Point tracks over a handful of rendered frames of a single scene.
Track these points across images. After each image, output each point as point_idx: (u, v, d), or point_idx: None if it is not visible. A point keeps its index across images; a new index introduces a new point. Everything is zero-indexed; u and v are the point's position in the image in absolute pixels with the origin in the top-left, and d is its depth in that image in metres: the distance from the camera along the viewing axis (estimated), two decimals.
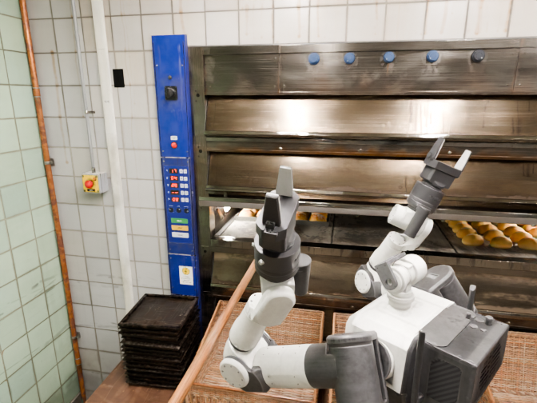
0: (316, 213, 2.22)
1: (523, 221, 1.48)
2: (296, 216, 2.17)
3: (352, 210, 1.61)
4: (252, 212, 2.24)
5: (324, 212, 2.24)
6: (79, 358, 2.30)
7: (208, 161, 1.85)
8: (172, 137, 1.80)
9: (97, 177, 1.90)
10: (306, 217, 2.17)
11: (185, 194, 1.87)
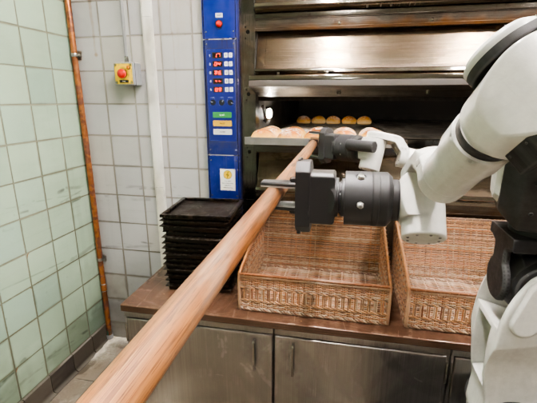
0: None
1: None
2: (340, 133, 1.41)
3: (427, 80, 1.42)
4: (271, 132, 1.48)
5: None
6: (105, 284, 2.11)
7: (256, 45, 1.66)
8: (216, 13, 1.62)
9: (131, 65, 1.71)
10: None
11: (230, 82, 1.68)
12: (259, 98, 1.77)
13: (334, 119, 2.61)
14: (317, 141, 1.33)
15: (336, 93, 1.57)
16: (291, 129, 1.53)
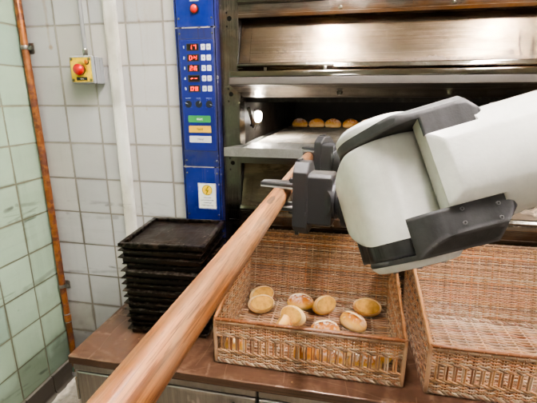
0: (367, 347, 1.15)
1: None
2: (346, 317, 1.29)
3: (451, 77, 1.13)
4: None
5: (387, 349, 1.13)
6: (69, 313, 1.83)
7: (240, 34, 1.37)
8: None
9: (89, 59, 1.42)
10: (361, 325, 1.27)
11: (208, 81, 1.39)
12: (244, 99, 1.48)
13: (334, 122, 2.32)
14: (313, 154, 1.04)
15: (336, 93, 1.28)
16: None
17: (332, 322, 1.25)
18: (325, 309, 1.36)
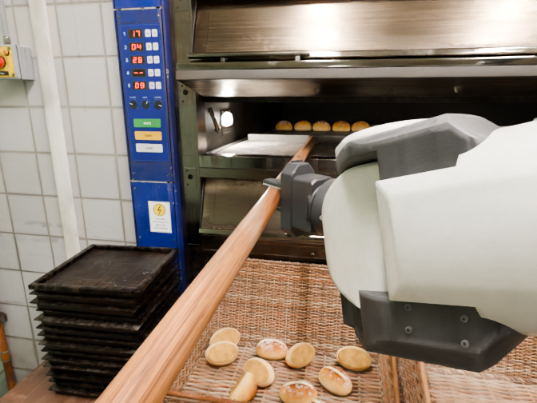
0: None
1: None
2: (326, 375, 1.02)
3: (460, 69, 0.86)
4: None
5: None
6: (6, 352, 1.55)
7: (194, 17, 1.10)
8: None
9: (10, 49, 1.14)
10: (344, 387, 0.99)
11: (156, 75, 1.12)
12: (204, 99, 1.21)
13: (322, 125, 2.05)
14: (316, 137, 1.45)
15: (313, 91, 1.01)
16: None
17: (306, 385, 0.97)
18: (301, 361, 1.09)
